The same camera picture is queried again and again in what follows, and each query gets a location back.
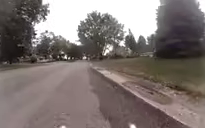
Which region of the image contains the large broad leafy tree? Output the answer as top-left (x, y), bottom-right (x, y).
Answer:
top-left (77, 10), bottom-right (125, 60)

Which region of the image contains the dark green tree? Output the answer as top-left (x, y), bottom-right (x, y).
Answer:
top-left (136, 34), bottom-right (148, 54)
top-left (146, 33), bottom-right (157, 54)
top-left (124, 29), bottom-right (138, 55)

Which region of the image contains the row of trees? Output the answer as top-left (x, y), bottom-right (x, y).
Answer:
top-left (34, 30), bottom-right (84, 61)

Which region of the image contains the grey asphalt road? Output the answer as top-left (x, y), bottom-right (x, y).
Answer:
top-left (0, 60), bottom-right (190, 128)

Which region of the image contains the tall dark conifer tree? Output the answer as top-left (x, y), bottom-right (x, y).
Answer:
top-left (154, 0), bottom-right (205, 60)

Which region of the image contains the concrete kerb strip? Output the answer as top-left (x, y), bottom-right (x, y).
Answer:
top-left (89, 63), bottom-right (205, 128)

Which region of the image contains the grass strip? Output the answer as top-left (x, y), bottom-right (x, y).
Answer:
top-left (0, 61), bottom-right (54, 73)

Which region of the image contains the large dark leafy tree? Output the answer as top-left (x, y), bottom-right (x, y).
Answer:
top-left (0, 0), bottom-right (50, 64)

